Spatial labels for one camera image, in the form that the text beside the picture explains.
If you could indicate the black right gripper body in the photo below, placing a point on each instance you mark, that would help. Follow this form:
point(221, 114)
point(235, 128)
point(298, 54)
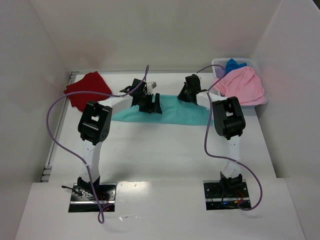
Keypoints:
point(185, 92)

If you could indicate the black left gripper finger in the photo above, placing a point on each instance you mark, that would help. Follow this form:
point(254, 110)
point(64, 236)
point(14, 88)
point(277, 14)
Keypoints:
point(156, 106)
point(147, 108)

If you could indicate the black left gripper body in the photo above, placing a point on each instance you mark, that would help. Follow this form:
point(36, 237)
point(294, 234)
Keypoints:
point(150, 103)

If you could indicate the teal t shirt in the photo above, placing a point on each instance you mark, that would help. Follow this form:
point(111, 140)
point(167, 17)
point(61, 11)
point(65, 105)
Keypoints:
point(174, 112)

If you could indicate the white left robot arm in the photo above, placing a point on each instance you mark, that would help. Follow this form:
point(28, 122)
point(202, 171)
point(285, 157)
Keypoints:
point(95, 122)

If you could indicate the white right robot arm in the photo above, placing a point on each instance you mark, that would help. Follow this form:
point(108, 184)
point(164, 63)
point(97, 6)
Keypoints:
point(229, 123)

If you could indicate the purple t shirt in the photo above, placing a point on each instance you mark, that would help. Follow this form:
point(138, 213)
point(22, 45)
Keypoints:
point(220, 71)

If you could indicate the white plastic laundry basket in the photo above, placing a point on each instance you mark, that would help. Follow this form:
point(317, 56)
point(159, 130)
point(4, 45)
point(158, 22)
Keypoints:
point(221, 62)

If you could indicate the red folded t shirt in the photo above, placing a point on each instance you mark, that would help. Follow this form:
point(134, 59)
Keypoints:
point(91, 82)

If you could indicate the blue t shirt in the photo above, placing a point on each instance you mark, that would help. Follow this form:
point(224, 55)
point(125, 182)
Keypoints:
point(233, 65)

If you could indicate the pink t shirt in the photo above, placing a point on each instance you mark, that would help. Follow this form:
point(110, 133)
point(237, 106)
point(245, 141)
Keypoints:
point(243, 83)

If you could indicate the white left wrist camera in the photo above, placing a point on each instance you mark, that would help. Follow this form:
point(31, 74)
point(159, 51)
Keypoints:
point(149, 87)

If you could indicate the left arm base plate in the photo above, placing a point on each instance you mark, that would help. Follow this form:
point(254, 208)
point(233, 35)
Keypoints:
point(82, 202)

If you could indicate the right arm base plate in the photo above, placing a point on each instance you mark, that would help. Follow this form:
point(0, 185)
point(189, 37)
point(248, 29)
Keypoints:
point(216, 200)

